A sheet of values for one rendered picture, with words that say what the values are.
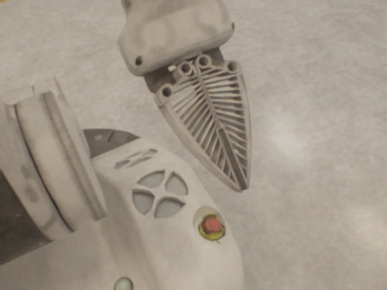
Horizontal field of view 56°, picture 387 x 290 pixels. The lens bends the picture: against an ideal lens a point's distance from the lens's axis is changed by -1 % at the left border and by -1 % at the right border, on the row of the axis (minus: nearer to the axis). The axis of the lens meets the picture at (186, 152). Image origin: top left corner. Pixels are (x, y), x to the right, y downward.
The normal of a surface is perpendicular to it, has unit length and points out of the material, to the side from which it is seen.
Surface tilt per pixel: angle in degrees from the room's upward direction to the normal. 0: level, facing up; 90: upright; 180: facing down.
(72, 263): 0
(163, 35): 46
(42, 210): 70
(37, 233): 87
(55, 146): 26
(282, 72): 0
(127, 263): 0
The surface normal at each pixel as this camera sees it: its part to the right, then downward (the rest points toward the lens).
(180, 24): 0.28, 0.07
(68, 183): 0.40, 0.33
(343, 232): -0.05, -0.59
